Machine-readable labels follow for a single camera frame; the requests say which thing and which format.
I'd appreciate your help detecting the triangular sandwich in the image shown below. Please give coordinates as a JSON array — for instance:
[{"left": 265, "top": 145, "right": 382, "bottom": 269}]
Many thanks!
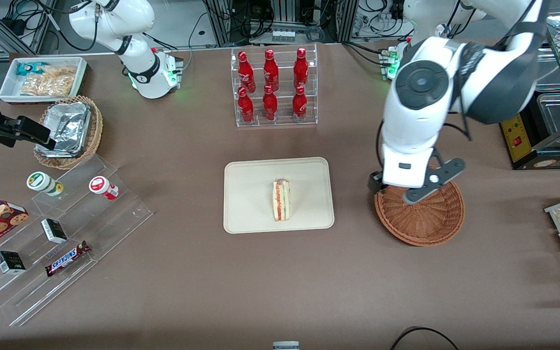
[{"left": 272, "top": 179, "right": 291, "bottom": 222}]

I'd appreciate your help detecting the aluminium foil tray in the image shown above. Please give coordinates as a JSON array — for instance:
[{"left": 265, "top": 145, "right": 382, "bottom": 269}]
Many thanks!
[{"left": 35, "top": 101, "right": 92, "bottom": 157}]

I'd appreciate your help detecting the brown wicker basket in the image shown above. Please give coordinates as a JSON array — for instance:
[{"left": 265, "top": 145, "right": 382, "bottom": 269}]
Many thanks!
[{"left": 374, "top": 165, "right": 465, "bottom": 247}]

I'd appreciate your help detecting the light wicker basket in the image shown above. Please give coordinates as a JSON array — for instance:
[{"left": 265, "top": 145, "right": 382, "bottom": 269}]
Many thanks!
[{"left": 34, "top": 95, "right": 104, "bottom": 170}]

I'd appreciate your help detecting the cream rectangular tray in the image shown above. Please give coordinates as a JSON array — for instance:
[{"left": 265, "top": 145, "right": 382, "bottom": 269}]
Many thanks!
[{"left": 223, "top": 157, "right": 335, "bottom": 234}]

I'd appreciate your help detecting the white rectangular bin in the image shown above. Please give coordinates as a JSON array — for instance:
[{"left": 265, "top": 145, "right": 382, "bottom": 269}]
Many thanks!
[{"left": 0, "top": 57, "right": 88, "bottom": 104}]

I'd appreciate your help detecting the clear bag of crackers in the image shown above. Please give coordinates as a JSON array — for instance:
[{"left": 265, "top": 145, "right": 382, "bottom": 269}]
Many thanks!
[
  {"left": 20, "top": 75, "right": 74, "bottom": 97},
  {"left": 42, "top": 65, "right": 77, "bottom": 79}
]

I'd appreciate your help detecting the green lid sunflower cup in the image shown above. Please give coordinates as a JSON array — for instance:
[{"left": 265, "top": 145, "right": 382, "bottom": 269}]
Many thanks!
[{"left": 27, "top": 172, "right": 64, "bottom": 197}]

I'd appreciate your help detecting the teal snack packet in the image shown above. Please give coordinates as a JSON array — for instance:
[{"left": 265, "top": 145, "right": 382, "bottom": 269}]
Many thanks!
[{"left": 16, "top": 62, "right": 47, "bottom": 76}]

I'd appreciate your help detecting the red lid white cup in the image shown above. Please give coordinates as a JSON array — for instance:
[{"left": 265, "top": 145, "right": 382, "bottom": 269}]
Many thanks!
[{"left": 89, "top": 176, "right": 119, "bottom": 200}]

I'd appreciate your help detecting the black glass food warmer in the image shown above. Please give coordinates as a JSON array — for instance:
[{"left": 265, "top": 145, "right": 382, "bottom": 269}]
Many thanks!
[{"left": 499, "top": 0, "right": 560, "bottom": 171}]

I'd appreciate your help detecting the black box white label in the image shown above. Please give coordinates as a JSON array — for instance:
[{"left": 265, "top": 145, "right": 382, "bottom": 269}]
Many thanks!
[{"left": 41, "top": 218, "right": 68, "bottom": 244}]

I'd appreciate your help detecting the clear acrylic stepped shelf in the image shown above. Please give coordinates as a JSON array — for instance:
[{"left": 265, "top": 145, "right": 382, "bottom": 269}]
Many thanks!
[{"left": 0, "top": 155, "right": 153, "bottom": 327}]

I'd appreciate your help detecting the red cola bottle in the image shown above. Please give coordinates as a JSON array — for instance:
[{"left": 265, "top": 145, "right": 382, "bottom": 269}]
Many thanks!
[
  {"left": 238, "top": 51, "right": 256, "bottom": 93},
  {"left": 293, "top": 47, "right": 309, "bottom": 89},
  {"left": 292, "top": 85, "right": 308, "bottom": 120},
  {"left": 262, "top": 84, "right": 279, "bottom": 121},
  {"left": 262, "top": 49, "right": 280, "bottom": 90},
  {"left": 238, "top": 87, "right": 255, "bottom": 123}
]

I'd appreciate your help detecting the clear acrylic bottle rack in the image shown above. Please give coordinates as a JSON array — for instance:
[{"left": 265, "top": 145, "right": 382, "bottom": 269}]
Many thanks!
[{"left": 230, "top": 44, "right": 318, "bottom": 128}]

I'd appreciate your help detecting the Snickers chocolate bar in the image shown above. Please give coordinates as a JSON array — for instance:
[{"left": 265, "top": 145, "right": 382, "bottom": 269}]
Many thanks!
[{"left": 45, "top": 241, "right": 91, "bottom": 278}]

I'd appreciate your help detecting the black Face print box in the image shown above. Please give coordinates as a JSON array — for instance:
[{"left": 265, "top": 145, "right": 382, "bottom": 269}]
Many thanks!
[{"left": 0, "top": 251, "right": 26, "bottom": 275}]

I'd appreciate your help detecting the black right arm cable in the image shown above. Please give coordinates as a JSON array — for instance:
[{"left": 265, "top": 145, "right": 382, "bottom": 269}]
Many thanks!
[{"left": 49, "top": 0, "right": 101, "bottom": 52}]

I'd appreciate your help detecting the black cable loop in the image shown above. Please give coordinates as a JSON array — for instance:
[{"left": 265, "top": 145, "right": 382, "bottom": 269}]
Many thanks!
[{"left": 389, "top": 327, "right": 460, "bottom": 350}]

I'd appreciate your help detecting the aluminium profile frame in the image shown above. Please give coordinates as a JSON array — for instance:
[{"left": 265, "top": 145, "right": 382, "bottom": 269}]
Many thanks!
[{"left": 202, "top": 0, "right": 358, "bottom": 45}]

